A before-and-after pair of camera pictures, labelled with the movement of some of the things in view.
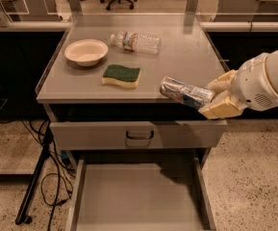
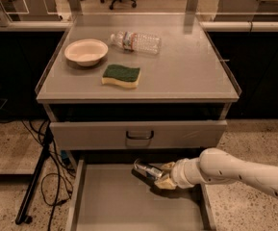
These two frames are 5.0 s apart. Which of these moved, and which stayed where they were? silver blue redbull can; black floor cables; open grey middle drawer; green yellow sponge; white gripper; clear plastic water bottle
Moved: white gripper; silver blue redbull can
Stayed: open grey middle drawer; green yellow sponge; black floor cables; clear plastic water bottle
